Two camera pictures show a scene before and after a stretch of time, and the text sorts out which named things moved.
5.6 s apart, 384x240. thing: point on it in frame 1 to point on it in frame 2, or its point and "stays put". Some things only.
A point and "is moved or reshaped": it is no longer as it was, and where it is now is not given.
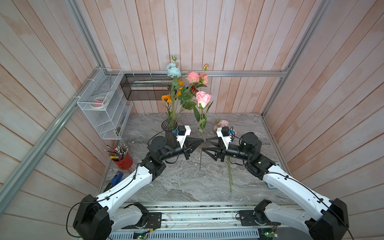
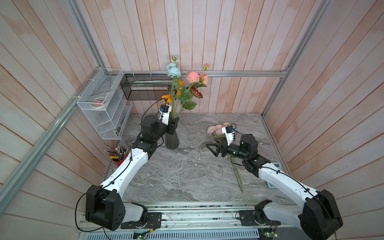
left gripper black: x=191 y=142 to x=172 y=125
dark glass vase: x=169 y=126 stays put
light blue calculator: x=278 y=164 stays put
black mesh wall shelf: x=141 y=87 stays put
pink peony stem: x=220 y=124 is moved or reshaped
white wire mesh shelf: x=106 y=104 stays put
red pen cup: x=120 y=156 stays put
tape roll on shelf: x=98 y=102 stays put
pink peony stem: x=230 y=172 to x=238 y=177
